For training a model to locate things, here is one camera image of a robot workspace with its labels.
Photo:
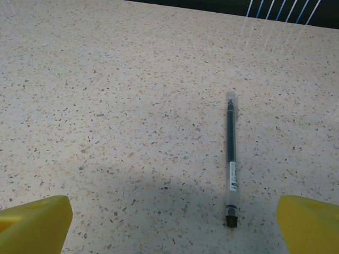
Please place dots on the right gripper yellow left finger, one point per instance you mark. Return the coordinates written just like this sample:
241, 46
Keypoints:
31, 227

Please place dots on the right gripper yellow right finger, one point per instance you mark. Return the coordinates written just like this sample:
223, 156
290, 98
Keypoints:
312, 227

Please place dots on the black pen with clear cap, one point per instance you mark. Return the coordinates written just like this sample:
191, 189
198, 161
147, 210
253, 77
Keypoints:
231, 148

